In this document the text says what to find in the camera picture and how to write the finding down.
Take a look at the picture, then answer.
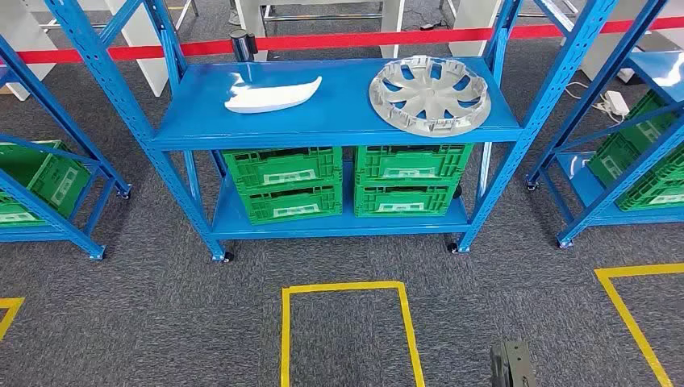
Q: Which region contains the grey plastic wheel hubcap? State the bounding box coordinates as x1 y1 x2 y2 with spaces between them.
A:
369 55 491 139

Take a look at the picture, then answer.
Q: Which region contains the blue metal shelf rack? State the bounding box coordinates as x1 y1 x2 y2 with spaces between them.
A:
0 34 132 261
44 0 621 263
526 0 684 249

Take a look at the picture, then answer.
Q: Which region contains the white plastic trim part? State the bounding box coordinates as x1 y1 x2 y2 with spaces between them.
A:
224 75 323 114

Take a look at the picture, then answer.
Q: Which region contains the red barrier belt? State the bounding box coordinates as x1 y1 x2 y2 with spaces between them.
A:
0 15 684 66

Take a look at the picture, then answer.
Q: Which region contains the white power strip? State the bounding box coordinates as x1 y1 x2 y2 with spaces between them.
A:
603 90 631 118

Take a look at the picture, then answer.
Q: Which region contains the black barrier post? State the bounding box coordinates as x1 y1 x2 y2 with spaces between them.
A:
229 29 259 64

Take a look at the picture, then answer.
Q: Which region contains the chrome tube frame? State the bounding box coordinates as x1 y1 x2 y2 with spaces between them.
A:
173 0 200 31

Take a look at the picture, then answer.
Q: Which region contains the white power cable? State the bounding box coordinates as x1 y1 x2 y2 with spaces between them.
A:
563 81 615 125

